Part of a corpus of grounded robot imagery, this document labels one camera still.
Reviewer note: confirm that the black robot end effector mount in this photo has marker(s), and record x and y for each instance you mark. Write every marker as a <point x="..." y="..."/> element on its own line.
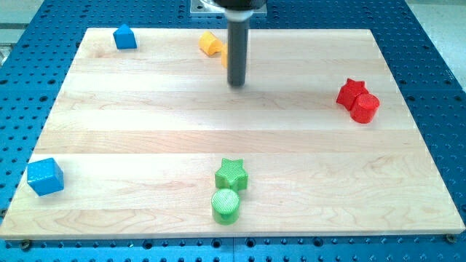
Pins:
<point x="240" y="9"/>

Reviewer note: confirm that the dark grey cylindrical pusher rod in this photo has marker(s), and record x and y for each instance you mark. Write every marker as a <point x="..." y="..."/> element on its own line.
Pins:
<point x="237" y="51"/>

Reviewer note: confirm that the yellow block behind rod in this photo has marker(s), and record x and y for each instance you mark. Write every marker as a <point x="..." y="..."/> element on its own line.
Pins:
<point x="224" y="56"/>

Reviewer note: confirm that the yellow half-cylinder block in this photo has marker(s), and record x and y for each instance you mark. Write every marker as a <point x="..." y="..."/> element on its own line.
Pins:
<point x="209" y="43"/>

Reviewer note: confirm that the silver metal mounting plate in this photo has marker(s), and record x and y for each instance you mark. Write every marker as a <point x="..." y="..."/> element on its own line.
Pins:
<point x="204" y="8"/>

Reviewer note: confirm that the blue pentagon block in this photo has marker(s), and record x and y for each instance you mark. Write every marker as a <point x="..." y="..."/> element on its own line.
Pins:
<point x="124" y="38"/>

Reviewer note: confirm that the red star block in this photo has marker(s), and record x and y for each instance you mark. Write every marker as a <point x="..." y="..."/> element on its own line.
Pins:
<point x="350" y="91"/>

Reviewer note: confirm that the light wooden board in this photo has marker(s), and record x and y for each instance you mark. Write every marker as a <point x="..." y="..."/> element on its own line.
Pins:
<point x="140" y="133"/>

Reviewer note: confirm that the green star block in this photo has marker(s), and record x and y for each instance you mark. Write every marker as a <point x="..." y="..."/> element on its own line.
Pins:
<point x="231" y="175"/>

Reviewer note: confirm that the red cylinder block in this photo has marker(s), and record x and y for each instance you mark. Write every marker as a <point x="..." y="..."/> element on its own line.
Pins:
<point x="364" y="108"/>

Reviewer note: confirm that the green cylinder block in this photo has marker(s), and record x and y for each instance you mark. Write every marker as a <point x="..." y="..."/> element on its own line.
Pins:
<point x="225" y="205"/>

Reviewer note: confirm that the blue cube block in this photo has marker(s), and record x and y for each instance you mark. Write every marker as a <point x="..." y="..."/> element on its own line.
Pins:
<point x="45" y="177"/>

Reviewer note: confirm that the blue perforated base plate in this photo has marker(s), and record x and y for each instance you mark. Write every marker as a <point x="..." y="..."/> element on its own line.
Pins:
<point x="35" y="69"/>

